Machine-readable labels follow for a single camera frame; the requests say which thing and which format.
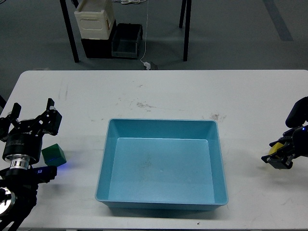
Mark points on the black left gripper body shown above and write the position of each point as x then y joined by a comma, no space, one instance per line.
24,141

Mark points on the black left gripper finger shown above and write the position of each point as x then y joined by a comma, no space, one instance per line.
49,121
10,119

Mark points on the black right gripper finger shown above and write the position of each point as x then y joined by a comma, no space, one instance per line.
279,160
286,137

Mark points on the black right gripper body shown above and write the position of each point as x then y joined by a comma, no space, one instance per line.
299,137

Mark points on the yellow wooden block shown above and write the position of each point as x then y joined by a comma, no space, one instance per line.
275,148

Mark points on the green wooden block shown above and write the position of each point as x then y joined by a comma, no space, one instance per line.
53,155

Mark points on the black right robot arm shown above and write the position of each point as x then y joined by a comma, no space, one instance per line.
297,117

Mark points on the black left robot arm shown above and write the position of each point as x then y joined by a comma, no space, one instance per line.
19,182

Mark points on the black storage box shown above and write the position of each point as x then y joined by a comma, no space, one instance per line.
99,48

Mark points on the light blue plastic bin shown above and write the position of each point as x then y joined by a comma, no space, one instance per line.
162,164

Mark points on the dark grey plastic bin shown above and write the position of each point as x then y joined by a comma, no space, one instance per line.
126,41

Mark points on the black table leg left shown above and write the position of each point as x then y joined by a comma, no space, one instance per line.
69,30

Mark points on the black table leg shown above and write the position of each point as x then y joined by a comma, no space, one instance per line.
185,19
69,30

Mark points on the cream plastic crate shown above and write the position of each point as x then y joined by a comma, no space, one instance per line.
95,19

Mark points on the white power adapter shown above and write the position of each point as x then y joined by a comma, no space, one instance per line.
147,65

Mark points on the black table leg right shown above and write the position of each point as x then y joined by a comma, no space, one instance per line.
185,19

